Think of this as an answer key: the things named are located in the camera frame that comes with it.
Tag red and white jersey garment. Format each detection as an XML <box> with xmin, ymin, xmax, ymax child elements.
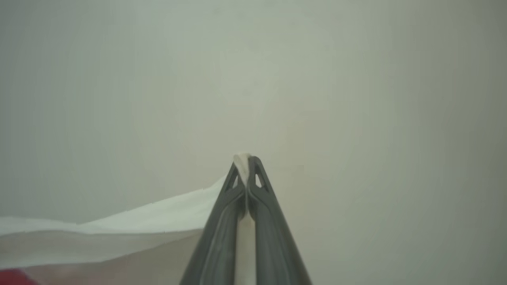
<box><xmin>0</xmin><ymin>153</ymin><xmax>256</xmax><ymax>285</ymax></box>

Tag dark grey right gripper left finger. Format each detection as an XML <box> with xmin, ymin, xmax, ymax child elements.
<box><xmin>180</xmin><ymin>161</ymin><xmax>247</xmax><ymax>285</ymax></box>

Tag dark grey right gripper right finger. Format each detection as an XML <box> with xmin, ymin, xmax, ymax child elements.
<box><xmin>248</xmin><ymin>156</ymin><xmax>313</xmax><ymax>285</ymax></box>

